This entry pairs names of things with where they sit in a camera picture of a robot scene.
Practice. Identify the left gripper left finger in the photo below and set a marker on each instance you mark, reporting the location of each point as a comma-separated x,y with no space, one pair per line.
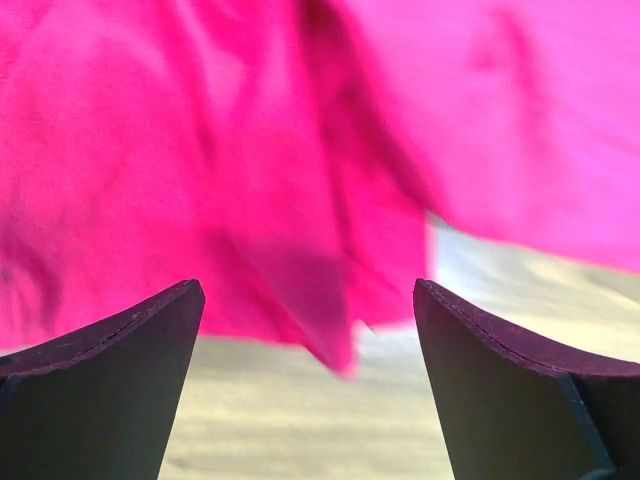
100,402

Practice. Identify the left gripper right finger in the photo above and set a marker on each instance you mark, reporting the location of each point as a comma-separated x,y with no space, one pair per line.
515,405

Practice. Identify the pink red t shirt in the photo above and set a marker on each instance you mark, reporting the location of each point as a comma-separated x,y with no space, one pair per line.
286,154

